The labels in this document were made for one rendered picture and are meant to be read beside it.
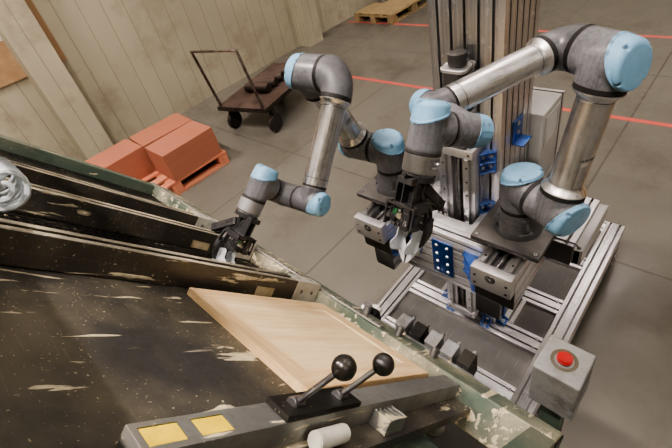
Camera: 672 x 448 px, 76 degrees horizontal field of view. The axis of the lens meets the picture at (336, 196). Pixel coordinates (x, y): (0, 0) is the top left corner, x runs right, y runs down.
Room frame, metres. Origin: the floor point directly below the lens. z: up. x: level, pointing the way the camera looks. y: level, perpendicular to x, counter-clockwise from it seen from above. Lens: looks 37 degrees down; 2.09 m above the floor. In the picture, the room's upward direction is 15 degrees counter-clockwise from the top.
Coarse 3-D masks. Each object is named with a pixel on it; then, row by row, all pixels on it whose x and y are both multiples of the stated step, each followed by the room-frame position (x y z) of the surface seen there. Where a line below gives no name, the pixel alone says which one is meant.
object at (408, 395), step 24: (384, 384) 0.48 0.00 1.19; (408, 384) 0.51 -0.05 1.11; (432, 384) 0.54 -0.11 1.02; (456, 384) 0.58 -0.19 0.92; (240, 408) 0.32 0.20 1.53; (264, 408) 0.33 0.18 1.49; (360, 408) 0.38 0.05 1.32; (408, 408) 0.45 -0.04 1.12; (192, 432) 0.26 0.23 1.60; (240, 432) 0.27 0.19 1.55; (264, 432) 0.29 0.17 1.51; (288, 432) 0.30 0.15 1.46
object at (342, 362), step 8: (336, 360) 0.35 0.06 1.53; (344, 360) 0.35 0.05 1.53; (352, 360) 0.35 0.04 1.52; (336, 368) 0.34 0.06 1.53; (344, 368) 0.34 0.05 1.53; (352, 368) 0.34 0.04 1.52; (328, 376) 0.35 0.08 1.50; (336, 376) 0.34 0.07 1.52; (344, 376) 0.33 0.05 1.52; (352, 376) 0.33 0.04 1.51; (320, 384) 0.34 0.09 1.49; (304, 392) 0.35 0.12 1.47; (312, 392) 0.34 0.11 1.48; (288, 400) 0.35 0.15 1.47; (296, 400) 0.34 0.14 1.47; (304, 400) 0.34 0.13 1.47
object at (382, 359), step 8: (376, 360) 0.39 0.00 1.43; (384, 360) 0.39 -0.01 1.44; (392, 360) 0.39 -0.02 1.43; (376, 368) 0.38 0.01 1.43; (384, 368) 0.38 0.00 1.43; (392, 368) 0.38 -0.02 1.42; (368, 376) 0.39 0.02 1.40; (384, 376) 0.38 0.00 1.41; (352, 384) 0.39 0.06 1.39; (360, 384) 0.39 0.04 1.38; (336, 392) 0.39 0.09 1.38; (344, 392) 0.39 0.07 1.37
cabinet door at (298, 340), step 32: (192, 288) 0.77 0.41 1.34; (224, 320) 0.64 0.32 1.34; (256, 320) 0.69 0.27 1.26; (288, 320) 0.75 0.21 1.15; (320, 320) 0.82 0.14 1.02; (256, 352) 0.54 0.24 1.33; (288, 352) 0.56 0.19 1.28; (320, 352) 0.60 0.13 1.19; (352, 352) 0.65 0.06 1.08; (384, 352) 0.71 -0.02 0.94; (288, 384) 0.46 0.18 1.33
